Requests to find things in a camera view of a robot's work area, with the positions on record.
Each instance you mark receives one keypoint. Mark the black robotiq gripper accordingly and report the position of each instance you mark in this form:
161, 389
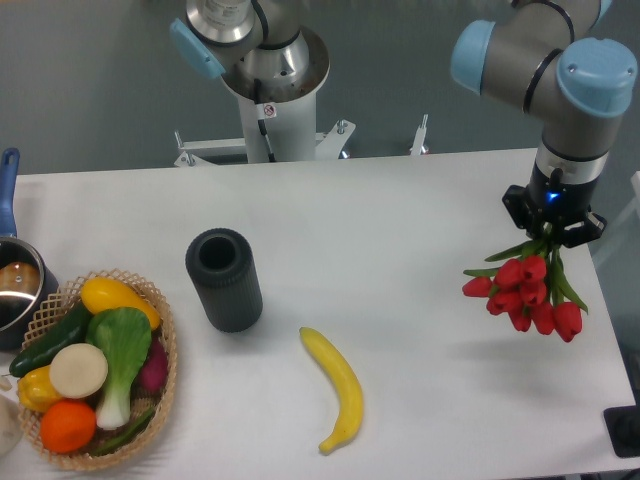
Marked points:
550, 208

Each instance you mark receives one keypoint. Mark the red tulip bouquet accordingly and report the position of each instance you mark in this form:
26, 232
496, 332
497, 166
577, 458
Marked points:
527, 282

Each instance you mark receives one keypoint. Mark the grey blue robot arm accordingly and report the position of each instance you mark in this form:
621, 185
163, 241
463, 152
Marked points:
542, 61

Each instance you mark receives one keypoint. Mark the dark grey ribbed vase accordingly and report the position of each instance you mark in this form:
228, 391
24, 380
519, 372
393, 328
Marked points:
221, 266

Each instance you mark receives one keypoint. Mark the black device at edge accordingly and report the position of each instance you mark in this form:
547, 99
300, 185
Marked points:
623, 429

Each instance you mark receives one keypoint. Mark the yellow banana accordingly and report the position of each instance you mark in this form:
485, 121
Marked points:
346, 386

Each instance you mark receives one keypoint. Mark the purple sweet potato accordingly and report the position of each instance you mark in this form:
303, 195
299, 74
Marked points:
154, 372

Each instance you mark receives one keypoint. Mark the green bok choy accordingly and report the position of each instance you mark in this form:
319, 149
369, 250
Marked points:
123, 335

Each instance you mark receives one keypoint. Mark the green chili pepper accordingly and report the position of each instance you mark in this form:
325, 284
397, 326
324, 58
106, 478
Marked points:
126, 436

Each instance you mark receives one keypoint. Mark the yellow squash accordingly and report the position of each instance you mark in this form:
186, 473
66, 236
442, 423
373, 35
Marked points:
100, 294

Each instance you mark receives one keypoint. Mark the dark green cucumber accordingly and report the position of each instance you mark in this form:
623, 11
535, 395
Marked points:
71, 329

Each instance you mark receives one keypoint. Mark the round white radish slice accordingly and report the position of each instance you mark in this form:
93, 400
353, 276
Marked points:
78, 371

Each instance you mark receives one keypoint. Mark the orange fruit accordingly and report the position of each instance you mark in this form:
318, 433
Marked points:
67, 426

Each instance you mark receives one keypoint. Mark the yellow bell pepper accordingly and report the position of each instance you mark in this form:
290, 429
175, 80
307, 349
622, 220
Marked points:
36, 392

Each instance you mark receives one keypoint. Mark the white garlic piece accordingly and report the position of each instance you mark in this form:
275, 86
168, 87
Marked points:
5, 384

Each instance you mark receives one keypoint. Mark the blue handled saucepan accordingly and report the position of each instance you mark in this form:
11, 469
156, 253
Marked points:
26, 281

